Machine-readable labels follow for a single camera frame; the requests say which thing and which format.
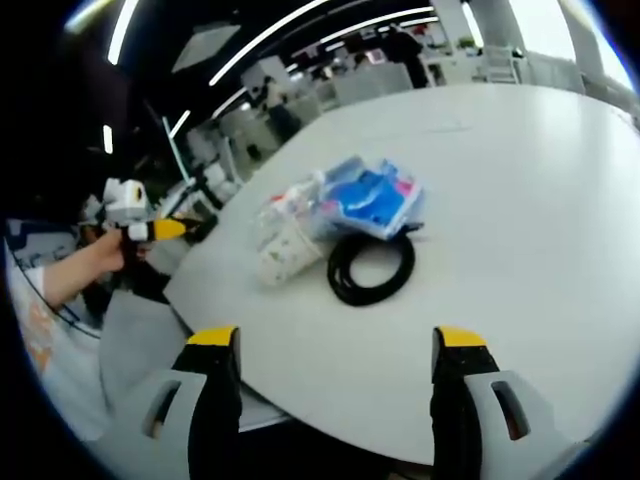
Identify person's left hand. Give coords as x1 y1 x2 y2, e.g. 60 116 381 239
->
74 227 147 274

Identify clear bag with white items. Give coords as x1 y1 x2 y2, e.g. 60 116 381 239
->
254 172 331 287

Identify white chair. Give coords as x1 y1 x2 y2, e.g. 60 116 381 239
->
482 44 519 85

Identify person's white printed shirt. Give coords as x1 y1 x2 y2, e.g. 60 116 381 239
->
3 219 109 441

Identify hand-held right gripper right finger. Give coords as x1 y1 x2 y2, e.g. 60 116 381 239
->
430 325 576 480

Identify person's grey trousers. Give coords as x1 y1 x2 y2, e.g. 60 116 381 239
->
97 289 201 441

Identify clear bag with blue items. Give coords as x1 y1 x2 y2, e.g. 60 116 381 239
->
319 155 427 241

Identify black cable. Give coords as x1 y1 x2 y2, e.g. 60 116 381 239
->
327 232 417 307

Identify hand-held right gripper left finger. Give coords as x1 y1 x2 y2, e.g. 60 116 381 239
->
102 325 244 480

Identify white table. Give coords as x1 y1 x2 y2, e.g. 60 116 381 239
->
162 82 640 466

